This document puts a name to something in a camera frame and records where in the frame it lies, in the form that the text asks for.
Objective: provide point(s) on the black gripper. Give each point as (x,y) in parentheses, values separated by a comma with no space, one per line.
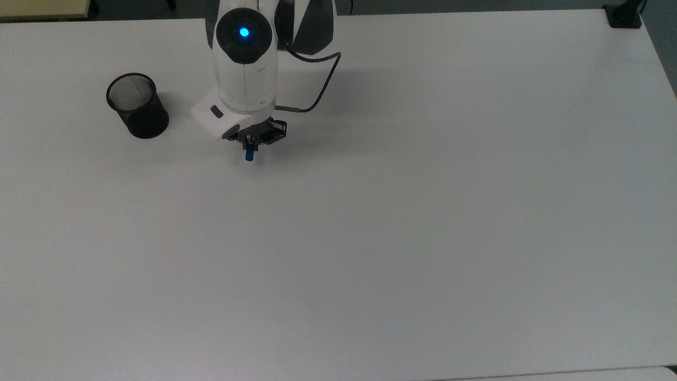
(264,131)

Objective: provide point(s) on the black camera stand clamp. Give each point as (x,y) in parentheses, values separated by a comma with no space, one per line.
(624,15)

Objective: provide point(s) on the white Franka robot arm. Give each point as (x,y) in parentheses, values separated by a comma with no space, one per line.
(246,74)

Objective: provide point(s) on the black mesh pen cup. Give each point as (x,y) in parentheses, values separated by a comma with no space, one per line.
(143,116)

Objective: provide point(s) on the yellowish wooden board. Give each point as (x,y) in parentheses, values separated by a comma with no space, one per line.
(42,8)

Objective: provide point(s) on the blue capped white marker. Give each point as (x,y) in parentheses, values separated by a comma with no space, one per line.
(249,153)

